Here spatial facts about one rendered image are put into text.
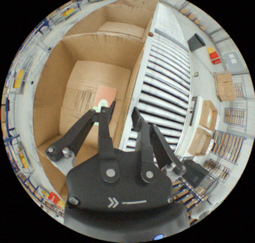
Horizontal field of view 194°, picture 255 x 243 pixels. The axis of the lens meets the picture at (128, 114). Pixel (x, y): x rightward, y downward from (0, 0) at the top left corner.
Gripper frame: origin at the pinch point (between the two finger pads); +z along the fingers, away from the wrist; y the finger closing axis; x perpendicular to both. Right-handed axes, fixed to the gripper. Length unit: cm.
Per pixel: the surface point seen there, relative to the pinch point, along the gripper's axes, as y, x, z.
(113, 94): -4.7, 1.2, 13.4
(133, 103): 4.4, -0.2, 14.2
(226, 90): 380, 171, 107
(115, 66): -7.8, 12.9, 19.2
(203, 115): 82, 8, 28
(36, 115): -28.3, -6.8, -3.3
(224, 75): 378, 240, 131
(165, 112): 31.3, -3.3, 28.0
